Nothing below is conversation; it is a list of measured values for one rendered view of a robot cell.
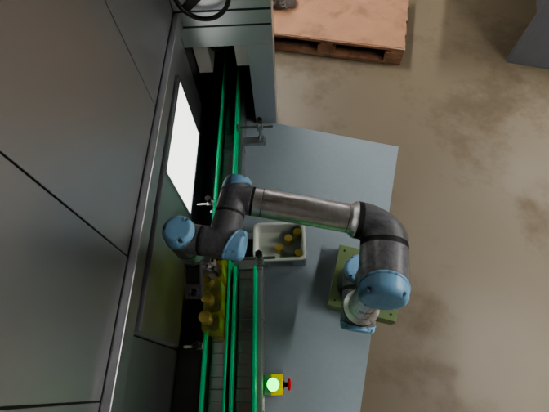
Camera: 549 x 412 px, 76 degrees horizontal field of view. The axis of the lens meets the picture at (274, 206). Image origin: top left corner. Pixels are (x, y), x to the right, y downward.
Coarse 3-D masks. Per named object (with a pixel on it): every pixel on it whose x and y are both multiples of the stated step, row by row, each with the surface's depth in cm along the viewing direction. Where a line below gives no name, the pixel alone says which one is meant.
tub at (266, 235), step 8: (256, 224) 152; (264, 224) 152; (272, 224) 152; (280, 224) 152; (288, 224) 152; (296, 224) 152; (256, 232) 151; (264, 232) 158; (272, 232) 158; (280, 232) 158; (288, 232) 158; (304, 232) 150; (256, 240) 150; (264, 240) 156; (272, 240) 156; (280, 240) 156; (296, 240) 156; (304, 240) 148; (256, 248) 148; (264, 248) 155; (272, 248) 155; (288, 248) 154; (296, 248) 154; (304, 248) 147; (264, 256) 153; (280, 256) 153; (288, 256) 153; (304, 256) 145
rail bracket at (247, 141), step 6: (258, 120) 158; (246, 126) 163; (252, 126) 163; (258, 126) 161; (264, 126) 162; (270, 126) 162; (246, 138) 172; (252, 138) 172; (258, 138) 172; (264, 138) 172; (246, 144) 171; (252, 144) 171; (258, 144) 171; (264, 144) 171
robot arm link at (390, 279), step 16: (368, 240) 83; (384, 240) 81; (400, 240) 82; (368, 256) 81; (384, 256) 79; (400, 256) 80; (368, 272) 79; (384, 272) 78; (400, 272) 78; (368, 288) 78; (384, 288) 76; (400, 288) 76; (352, 304) 106; (368, 304) 83; (384, 304) 82; (400, 304) 80; (352, 320) 112; (368, 320) 111
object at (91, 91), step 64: (0, 0) 50; (64, 0) 65; (128, 0) 94; (0, 64) 50; (64, 64) 65; (128, 64) 92; (192, 64) 162; (0, 128) 49; (64, 128) 64; (128, 128) 91; (0, 192) 49; (64, 192) 63; (128, 192) 90; (0, 256) 49; (64, 256) 63; (128, 256) 89; (0, 320) 48; (64, 320) 62; (128, 320) 83; (0, 384) 48; (64, 384) 62; (128, 384) 86
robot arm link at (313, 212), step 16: (240, 176) 89; (224, 192) 87; (240, 192) 86; (256, 192) 87; (272, 192) 88; (224, 208) 84; (240, 208) 86; (256, 208) 86; (272, 208) 86; (288, 208) 86; (304, 208) 86; (320, 208) 86; (336, 208) 86; (352, 208) 87; (368, 208) 86; (304, 224) 88; (320, 224) 87; (336, 224) 86; (352, 224) 86; (368, 224) 84; (384, 224) 83; (400, 224) 85
